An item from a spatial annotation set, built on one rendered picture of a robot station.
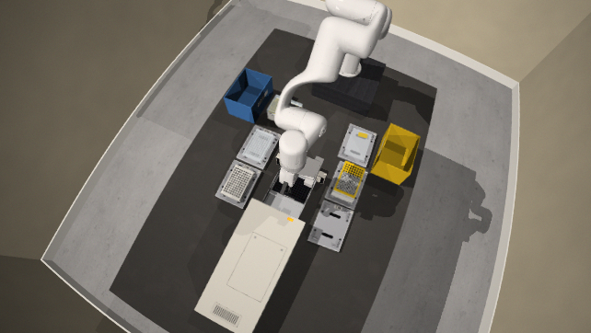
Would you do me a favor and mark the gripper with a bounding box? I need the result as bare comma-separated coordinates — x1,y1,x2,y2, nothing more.
279,167,299,195

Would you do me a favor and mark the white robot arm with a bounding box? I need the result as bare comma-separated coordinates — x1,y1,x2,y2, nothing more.
274,0,392,188

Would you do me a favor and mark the yellow open-top bin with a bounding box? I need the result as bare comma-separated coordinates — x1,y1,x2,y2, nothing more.
370,123,421,185

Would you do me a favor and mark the blue open-top bin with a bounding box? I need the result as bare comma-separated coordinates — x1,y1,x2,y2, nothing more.
224,68,273,124

